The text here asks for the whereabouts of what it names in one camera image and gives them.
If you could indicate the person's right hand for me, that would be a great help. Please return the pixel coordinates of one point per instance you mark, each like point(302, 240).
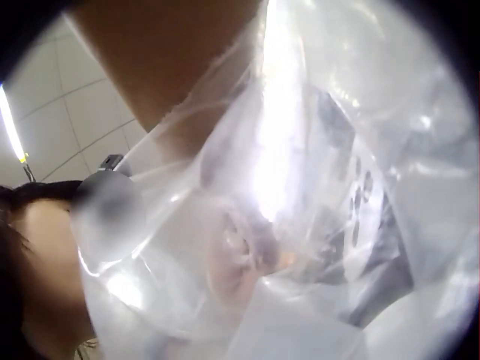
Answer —
point(161, 56)

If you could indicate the person's right fingers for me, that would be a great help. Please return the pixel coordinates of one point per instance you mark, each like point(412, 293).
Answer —
point(232, 258)

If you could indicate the clear plastic bag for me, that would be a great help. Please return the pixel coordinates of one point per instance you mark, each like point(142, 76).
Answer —
point(337, 157)

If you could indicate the grey printed packet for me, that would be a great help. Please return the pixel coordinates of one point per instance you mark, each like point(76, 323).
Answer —
point(369, 240)

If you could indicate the ceiling strip lamp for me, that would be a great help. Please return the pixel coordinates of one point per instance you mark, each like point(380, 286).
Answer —
point(11, 123)

